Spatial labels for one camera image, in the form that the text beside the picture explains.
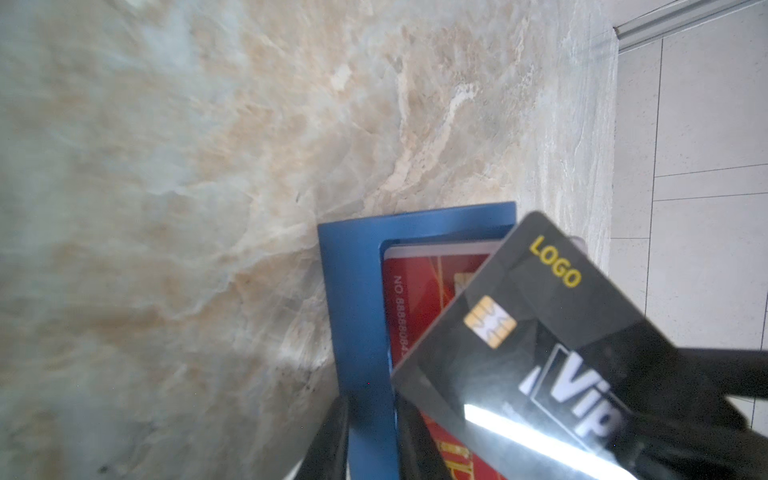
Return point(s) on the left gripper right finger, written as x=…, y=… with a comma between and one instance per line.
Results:
x=419, y=458

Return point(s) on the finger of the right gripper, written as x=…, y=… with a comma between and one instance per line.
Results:
x=681, y=424

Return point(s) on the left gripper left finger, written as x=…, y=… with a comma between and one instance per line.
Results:
x=326, y=457

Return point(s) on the black VIP card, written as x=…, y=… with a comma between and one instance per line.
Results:
x=545, y=370

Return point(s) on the red credit card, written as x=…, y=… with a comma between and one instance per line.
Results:
x=419, y=281

